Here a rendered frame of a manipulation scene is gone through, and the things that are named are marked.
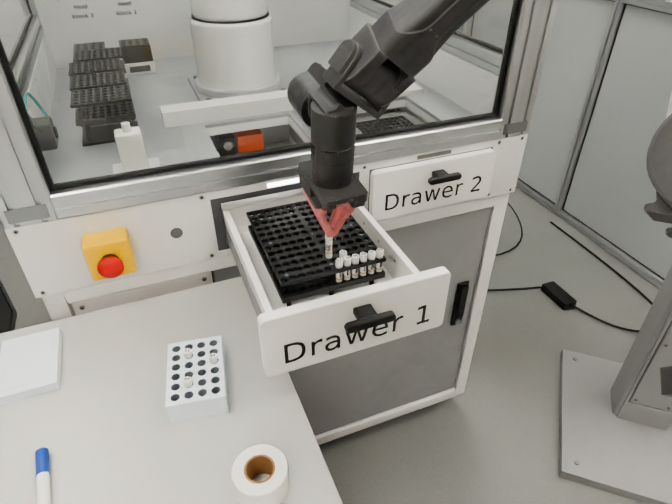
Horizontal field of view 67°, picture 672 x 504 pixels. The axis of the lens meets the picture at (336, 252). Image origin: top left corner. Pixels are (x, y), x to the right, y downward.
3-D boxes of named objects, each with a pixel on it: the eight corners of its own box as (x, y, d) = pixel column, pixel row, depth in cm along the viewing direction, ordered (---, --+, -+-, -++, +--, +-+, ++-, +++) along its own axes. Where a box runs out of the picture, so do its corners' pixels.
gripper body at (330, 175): (339, 165, 74) (340, 119, 70) (368, 204, 67) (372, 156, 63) (297, 173, 73) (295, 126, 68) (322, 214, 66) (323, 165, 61)
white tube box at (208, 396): (229, 412, 75) (225, 395, 72) (170, 423, 73) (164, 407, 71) (224, 351, 84) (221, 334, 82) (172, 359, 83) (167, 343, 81)
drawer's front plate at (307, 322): (442, 325, 81) (452, 271, 75) (266, 379, 72) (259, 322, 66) (437, 318, 82) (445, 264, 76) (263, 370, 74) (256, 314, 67)
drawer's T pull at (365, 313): (396, 321, 70) (397, 313, 70) (346, 335, 68) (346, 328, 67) (384, 305, 73) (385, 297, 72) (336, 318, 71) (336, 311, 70)
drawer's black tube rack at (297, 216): (384, 288, 86) (386, 257, 82) (283, 315, 80) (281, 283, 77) (335, 222, 102) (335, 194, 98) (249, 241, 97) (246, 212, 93)
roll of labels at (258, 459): (282, 516, 62) (280, 499, 60) (227, 508, 63) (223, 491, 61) (294, 464, 68) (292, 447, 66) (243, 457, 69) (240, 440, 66)
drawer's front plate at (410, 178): (488, 195, 115) (497, 150, 108) (371, 221, 106) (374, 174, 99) (483, 192, 116) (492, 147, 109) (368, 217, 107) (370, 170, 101)
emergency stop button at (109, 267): (126, 277, 85) (120, 258, 83) (101, 283, 84) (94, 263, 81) (125, 267, 87) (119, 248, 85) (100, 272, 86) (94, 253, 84)
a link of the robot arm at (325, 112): (320, 111, 58) (365, 104, 60) (300, 87, 63) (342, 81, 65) (320, 163, 63) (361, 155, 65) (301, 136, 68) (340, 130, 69)
